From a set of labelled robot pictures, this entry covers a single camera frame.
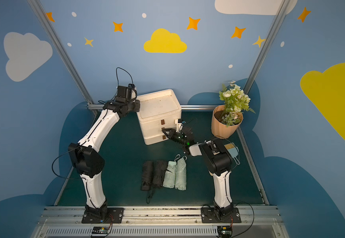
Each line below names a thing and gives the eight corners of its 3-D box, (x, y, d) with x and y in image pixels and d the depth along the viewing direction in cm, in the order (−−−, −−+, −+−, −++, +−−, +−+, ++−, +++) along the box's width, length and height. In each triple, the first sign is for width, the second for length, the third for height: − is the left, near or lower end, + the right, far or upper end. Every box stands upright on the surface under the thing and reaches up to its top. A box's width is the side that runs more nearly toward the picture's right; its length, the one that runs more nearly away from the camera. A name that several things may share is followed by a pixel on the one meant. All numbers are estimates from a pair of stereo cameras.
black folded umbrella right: (152, 188, 85) (151, 185, 81) (154, 164, 95) (153, 160, 90) (166, 188, 85) (165, 185, 81) (166, 164, 95) (166, 160, 90)
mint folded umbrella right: (174, 189, 85) (174, 187, 81) (176, 159, 97) (176, 155, 93) (186, 190, 85) (186, 188, 81) (186, 159, 97) (186, 156, 93)
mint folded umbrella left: (162, 186, 86) (162, 184, 83) (169, 155, 99) (169, 153, 96) (174, 189, 85) (174, 187, 82) (180, 157, 98) (180, 155, 95)
